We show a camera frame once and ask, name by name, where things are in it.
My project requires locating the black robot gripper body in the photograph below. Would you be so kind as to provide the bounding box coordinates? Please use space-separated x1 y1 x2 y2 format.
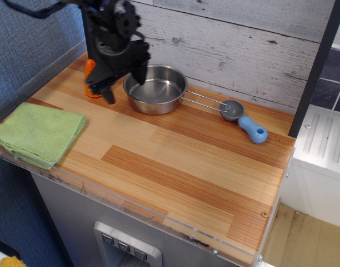
82 1 150 95

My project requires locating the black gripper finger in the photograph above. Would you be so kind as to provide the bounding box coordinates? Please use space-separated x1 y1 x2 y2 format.
101 87 115 105
131 62 147 85

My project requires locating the stainless steel pot with handle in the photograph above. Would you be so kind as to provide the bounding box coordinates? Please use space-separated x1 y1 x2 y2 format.
123 65 230 115

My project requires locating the orange plastic toy carrot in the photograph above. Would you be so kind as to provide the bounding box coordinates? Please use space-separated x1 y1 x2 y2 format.
84 58 103 98

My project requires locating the green folded cloth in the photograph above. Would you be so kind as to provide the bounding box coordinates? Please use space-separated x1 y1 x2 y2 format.
0 103 86 170

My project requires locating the grey blue toy scoop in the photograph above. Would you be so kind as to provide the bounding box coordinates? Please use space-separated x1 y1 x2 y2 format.
219 100 268 144

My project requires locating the clear acrylic edge guard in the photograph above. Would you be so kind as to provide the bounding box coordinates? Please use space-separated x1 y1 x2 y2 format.
0 142 291 266

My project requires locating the silver dispenser panel with buttons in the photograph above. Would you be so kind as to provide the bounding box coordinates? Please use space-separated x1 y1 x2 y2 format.
94 221 163 266

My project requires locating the yellow object at corner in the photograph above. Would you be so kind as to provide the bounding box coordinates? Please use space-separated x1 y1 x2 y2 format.
0 256 26 267

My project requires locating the white ribbed toy sink unit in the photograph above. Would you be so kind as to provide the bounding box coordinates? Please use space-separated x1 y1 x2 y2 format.
281 105 340 227

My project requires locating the dark grey right post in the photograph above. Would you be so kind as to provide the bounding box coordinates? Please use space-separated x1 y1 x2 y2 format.
288 0 340 138

